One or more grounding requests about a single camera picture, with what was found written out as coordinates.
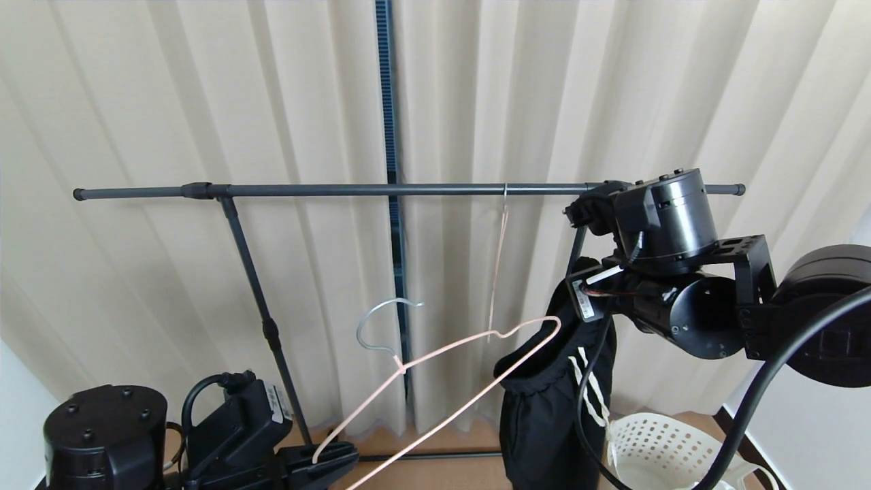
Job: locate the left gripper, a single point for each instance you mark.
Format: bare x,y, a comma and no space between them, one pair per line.
231,473

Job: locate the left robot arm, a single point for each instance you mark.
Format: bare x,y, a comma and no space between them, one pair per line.
102,435

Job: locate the white laundry basket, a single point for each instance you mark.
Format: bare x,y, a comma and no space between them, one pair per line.
660,449

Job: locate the black clothes rack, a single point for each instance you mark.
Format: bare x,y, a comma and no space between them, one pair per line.
340,190

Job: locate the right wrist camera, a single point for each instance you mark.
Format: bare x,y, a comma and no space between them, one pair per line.
592,207

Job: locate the white garment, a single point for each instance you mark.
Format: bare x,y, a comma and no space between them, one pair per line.
711,486

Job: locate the black shorts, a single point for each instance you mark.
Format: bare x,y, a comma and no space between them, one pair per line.
544,422

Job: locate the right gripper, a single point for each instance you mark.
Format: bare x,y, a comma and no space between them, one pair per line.
639,296

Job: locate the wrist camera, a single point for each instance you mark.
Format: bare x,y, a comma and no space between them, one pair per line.
592,207
258,408

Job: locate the white curtain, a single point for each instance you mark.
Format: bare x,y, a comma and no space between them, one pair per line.
612,88
136,102

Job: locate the pink clothes hanger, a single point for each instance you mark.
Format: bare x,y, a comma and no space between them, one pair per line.
500,258
442,349

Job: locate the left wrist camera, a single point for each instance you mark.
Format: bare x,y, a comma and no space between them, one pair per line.
258,408

